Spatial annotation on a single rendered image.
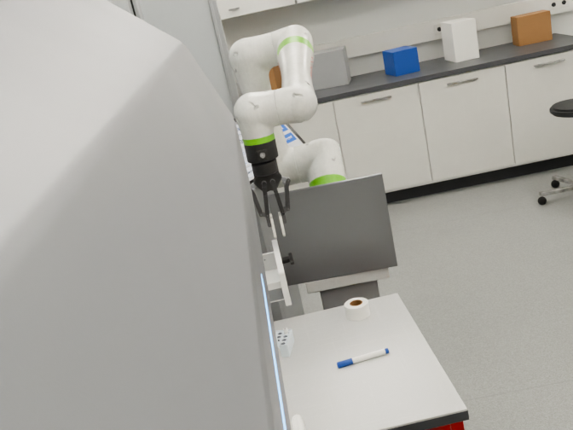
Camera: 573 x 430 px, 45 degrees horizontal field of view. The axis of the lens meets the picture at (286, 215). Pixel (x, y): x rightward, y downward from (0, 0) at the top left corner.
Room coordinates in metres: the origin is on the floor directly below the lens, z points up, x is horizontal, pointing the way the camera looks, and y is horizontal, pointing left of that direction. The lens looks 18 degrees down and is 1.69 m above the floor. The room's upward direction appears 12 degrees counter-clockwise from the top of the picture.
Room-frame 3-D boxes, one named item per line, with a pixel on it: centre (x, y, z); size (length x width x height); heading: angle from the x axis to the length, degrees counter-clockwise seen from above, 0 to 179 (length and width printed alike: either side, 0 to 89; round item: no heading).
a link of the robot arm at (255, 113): (1.94, 0.02, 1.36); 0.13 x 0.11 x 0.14; 83
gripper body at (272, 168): (1.94, 0.03, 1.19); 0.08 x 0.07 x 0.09; 91
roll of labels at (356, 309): (1.79, -0.14, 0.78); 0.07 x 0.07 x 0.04
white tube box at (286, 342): (1.70, 0.12, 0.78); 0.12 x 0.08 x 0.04; 76
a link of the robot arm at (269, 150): (1.94, 0.03, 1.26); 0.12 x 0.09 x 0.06; 1
